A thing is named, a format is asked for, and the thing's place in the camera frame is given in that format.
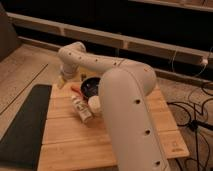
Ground white round sponge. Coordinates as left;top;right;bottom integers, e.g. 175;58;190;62
88;96;101;116

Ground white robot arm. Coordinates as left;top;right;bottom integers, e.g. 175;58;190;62
58;42;171;171

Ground black mat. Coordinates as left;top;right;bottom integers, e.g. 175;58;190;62
0;84;52;170

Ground white cable with plug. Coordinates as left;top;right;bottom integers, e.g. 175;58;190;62
170;46;213;81

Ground black bowl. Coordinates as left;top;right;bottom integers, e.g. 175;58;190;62
81;77;100;99

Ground black cables on floor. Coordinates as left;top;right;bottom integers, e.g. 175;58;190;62
166;81;213;171

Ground white bottle lying down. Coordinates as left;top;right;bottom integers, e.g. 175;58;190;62
71;95;93;123

